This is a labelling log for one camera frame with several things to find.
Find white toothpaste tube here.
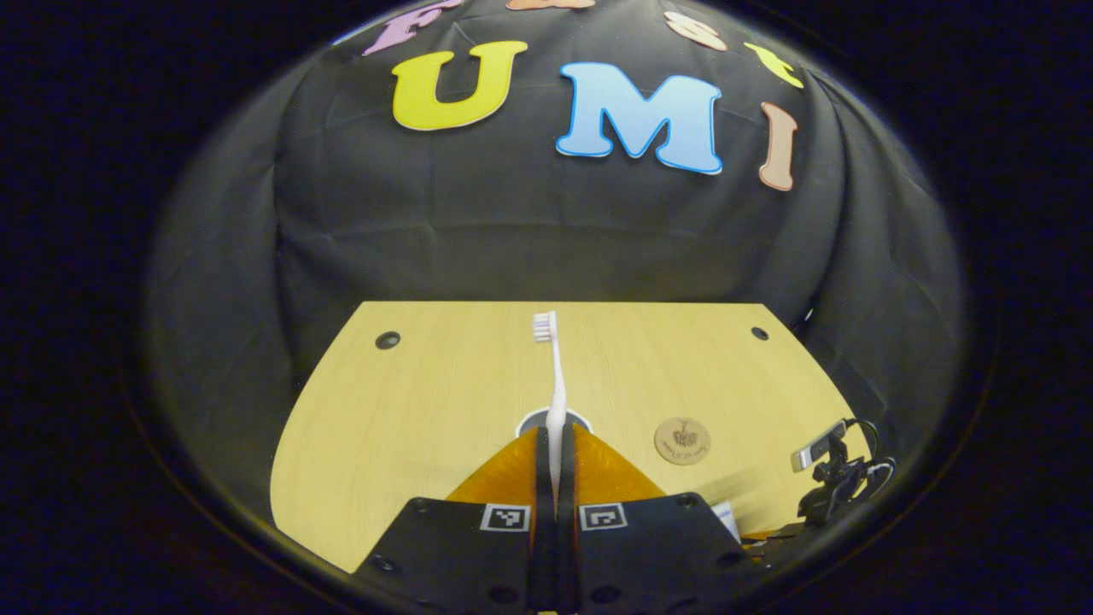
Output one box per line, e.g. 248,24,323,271
710,501,742,544

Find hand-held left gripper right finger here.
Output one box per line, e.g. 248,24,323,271
557,423,769,615

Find white toothbrush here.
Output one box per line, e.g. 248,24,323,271
532,311,569,513

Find round wooden coaster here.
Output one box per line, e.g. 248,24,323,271
654,417,712,466

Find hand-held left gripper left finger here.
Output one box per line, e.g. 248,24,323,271
354,425,558,615

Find white cup with wooden handle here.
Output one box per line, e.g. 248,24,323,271
515,407,593,438

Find wooden desktop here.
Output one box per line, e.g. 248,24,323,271
270,301,872,575

